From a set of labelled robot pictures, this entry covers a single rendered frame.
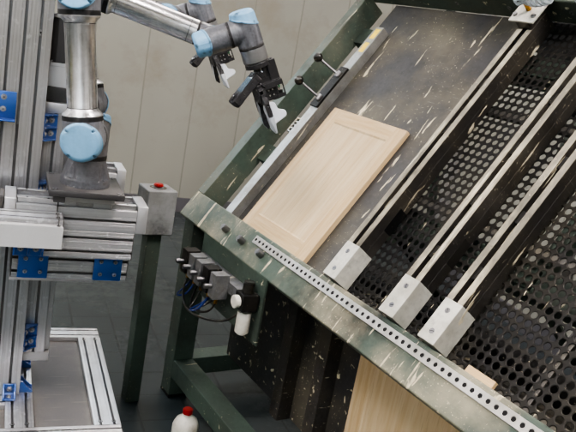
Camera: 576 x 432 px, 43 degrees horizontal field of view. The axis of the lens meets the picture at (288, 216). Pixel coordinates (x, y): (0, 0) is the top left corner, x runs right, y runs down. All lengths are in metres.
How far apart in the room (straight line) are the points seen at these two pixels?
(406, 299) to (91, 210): 1.00
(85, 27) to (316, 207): 0.97
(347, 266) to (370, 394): 0.45
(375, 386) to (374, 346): 0.40
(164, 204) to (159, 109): 3.08
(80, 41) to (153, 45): 3.71
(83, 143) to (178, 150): 3.87
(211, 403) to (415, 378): 1.22
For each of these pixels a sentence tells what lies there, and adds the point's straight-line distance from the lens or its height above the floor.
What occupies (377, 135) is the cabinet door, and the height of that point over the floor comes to 1.31.
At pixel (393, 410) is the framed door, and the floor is 0.56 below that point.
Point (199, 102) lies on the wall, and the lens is 5.95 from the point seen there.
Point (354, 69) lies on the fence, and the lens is 2.93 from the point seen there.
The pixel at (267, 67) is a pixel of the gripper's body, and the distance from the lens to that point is 2.16.
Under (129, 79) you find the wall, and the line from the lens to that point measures 5.82.
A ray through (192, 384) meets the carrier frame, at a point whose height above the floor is 0.18.
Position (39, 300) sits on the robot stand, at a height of 0.55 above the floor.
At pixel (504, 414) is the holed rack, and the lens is 1.73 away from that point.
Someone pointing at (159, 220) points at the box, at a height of 0.81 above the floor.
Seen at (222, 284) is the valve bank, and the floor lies 0.73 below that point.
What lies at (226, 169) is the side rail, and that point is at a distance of 3.00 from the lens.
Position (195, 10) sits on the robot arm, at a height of 1.62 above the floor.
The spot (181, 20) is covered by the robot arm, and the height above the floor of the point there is 1.58.
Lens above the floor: 1.61
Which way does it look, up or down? 14 degrees down
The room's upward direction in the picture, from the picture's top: 10 degrees clockwise
